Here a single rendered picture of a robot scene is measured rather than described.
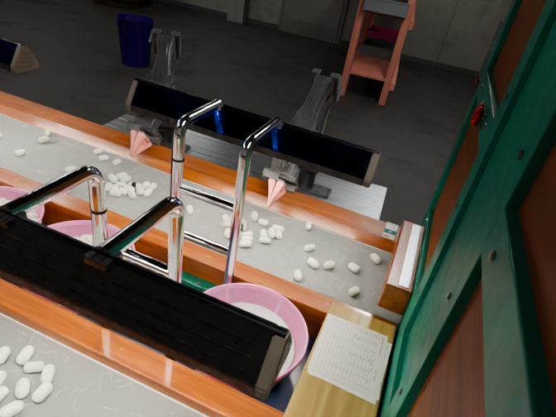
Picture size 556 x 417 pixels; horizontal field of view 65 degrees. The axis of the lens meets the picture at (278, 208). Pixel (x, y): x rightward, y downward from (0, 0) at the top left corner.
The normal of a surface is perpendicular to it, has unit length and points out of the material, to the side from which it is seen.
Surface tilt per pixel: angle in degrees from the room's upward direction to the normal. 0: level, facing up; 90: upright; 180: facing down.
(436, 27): 90
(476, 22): 90
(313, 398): 0
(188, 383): 0
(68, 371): 0
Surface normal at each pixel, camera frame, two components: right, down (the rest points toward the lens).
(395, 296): -0.37, 0.45
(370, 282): 0.16, -0.83
